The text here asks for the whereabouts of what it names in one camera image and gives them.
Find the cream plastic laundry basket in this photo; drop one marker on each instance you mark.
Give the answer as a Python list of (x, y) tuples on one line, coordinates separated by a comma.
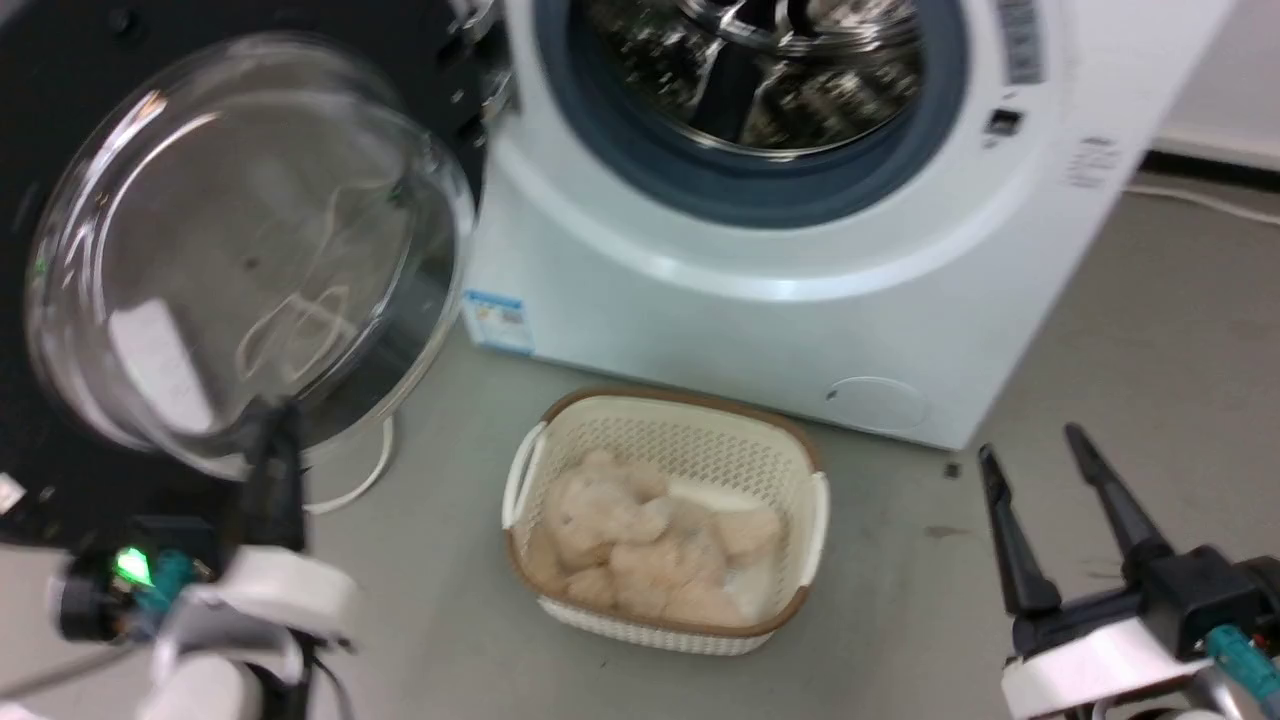
[(660, 425)]

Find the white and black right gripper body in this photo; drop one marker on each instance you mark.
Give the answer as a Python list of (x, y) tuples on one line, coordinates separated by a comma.
[(1090, 665)]

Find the white front-load washing machine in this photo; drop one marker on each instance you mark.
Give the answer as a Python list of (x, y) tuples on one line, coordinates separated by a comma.
[(700, 320)]

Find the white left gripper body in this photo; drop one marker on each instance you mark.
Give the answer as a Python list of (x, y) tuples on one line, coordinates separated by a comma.
[(290, 590)]

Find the beige plush toy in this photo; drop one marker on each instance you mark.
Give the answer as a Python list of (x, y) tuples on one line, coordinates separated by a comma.
[(620, 540)]

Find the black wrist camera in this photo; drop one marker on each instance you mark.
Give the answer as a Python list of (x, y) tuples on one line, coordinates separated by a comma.
[(90, 600), (1215, 595)]

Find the steel washing machine drum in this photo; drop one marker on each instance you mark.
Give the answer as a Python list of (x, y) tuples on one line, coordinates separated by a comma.
[(800, 90)]

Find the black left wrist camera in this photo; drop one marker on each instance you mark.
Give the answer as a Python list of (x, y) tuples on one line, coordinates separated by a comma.
[(90, 600)]

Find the round white filter cover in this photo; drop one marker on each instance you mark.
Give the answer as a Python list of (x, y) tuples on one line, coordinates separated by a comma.
[(878, 404)]

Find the grey barcode sticker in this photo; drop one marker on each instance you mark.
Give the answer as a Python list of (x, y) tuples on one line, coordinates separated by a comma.
[(1020, 40)]

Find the black washing machine door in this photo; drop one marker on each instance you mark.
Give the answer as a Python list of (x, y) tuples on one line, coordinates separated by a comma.
[(70, 70)]

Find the blue and white energy label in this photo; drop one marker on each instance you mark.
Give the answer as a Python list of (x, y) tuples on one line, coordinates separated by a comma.
[(498, 320)]

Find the black door latch socket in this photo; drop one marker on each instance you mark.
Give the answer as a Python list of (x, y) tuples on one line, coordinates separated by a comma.
[(1004, 122)]

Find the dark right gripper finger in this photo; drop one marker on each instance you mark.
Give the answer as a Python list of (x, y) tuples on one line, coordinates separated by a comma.
[(1125, 510), (1020, 550)]

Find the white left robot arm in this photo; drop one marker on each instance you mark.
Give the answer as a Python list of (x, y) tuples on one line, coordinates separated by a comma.
[(190, 700)]

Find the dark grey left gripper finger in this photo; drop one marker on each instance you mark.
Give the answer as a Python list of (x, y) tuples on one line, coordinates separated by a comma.
[(277, 490)]

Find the grey-blue rubber door gasket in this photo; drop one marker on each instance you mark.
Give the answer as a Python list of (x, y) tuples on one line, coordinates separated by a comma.
[(700, 175)]

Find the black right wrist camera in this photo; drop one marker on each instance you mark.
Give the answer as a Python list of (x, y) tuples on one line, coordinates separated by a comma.
[(1215, 595)]

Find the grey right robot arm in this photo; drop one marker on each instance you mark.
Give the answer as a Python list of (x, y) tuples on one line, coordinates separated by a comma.
[(1240, 705)]

